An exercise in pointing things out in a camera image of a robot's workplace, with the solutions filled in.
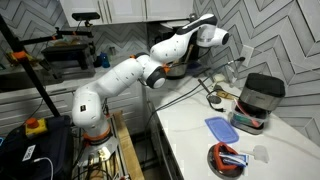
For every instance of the yellow emergency stop box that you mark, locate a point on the yellow emergency stop box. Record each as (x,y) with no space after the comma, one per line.
(34,127)

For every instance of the white wall outlet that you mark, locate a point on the white wall outlet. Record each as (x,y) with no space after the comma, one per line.
(246,52)

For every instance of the black equipment case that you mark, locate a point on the black equipment case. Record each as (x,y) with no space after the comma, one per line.
(48,156)

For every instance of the blue container lid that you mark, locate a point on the blue container lid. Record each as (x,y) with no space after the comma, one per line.
(222,130)

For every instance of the small clear plastic cup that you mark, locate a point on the small clear plastic cup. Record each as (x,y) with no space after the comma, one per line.
(259,152)

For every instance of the black camera on tripod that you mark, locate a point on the black camera on tripod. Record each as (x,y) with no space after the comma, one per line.
(86,17)

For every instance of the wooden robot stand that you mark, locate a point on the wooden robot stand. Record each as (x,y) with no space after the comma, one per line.
(131,161)

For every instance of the brown wooden ladle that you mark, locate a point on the brown wooden ladle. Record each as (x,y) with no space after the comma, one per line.
(223,94)

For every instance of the black coffee maker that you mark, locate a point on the black coffee maker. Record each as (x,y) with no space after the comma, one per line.
(260,96)

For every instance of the steel utensil holder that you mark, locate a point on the steel utensil holder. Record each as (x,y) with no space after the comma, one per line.
(177,70)

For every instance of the silver ladle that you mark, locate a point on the silver ladle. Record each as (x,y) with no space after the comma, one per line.
(210,97)

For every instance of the black microwave oven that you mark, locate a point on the black microwave oven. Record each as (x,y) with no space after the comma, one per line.
(158,31)

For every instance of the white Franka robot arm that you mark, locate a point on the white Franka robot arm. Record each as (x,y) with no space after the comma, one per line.
(150,67)

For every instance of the round tray with red holder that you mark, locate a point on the round tray with red holder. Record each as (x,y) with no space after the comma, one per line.
(225,162)

